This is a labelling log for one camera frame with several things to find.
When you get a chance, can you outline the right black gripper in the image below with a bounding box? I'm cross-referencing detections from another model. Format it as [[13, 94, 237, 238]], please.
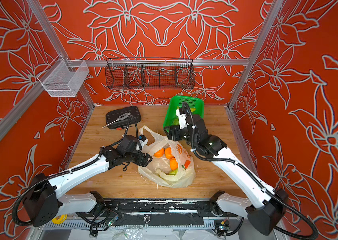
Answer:
[[162, 122, 200, 147]]

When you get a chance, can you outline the translucent plastic bag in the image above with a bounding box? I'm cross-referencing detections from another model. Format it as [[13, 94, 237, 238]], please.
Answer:
[[138, 126, 196, 188]]

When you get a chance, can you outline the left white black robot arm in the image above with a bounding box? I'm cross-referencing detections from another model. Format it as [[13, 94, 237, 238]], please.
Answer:
[[11, 133, 153, 227]]

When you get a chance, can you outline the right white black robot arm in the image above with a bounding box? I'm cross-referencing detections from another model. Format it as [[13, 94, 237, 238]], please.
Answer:
[[163, 101, 318, 240]]

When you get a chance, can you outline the orange fruit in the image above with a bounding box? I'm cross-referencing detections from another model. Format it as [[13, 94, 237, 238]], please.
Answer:
[[154, 148, 165, 158], [165, 147, 174, 160], [169, 158, 178, 171]]

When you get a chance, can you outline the green plastic basket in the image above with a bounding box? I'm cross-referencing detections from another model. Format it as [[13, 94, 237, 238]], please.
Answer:
[[163, 96, 205, 141]]

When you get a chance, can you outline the silver ratchet screwdriver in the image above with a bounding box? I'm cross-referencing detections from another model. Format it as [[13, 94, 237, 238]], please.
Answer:
[[103, 112, 131, 129]]

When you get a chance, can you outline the black tool case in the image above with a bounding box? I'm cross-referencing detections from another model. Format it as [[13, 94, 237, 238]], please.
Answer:
[[103, 106, 142, 130]]

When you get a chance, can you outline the green pear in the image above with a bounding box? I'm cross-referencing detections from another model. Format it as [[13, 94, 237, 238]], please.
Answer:
[[169, 168, 179, 176]]

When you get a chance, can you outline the yellow tape roll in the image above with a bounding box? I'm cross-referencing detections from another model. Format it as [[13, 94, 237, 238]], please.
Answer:
[[52, 215, 68, 225]]

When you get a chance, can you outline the small circuit board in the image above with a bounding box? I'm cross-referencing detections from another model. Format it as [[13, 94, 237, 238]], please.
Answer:
[[215, 221, 230, 237]]

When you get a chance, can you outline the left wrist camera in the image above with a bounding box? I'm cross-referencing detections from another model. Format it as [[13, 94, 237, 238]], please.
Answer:
[[116, 135, 148, 155]]

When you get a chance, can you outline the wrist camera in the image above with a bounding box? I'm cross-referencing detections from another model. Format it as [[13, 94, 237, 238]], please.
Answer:
[[116, 135, 148, 155], [176, 107, 187, 129]]

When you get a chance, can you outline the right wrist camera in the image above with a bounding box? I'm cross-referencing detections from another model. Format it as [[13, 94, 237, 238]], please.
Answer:
[[176, 107, 187, 129]]

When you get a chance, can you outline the black wire wall basket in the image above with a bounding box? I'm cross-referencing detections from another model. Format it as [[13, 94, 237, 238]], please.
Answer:
[[105, 57, 195, 90]]

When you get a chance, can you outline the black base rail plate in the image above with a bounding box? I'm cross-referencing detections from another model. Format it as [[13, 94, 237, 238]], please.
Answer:
[[77, 197, 238, 227]]

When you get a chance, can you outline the white wire mesh basket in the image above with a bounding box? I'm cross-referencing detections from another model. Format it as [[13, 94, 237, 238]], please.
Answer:
[[37, 55, 89, 97]]

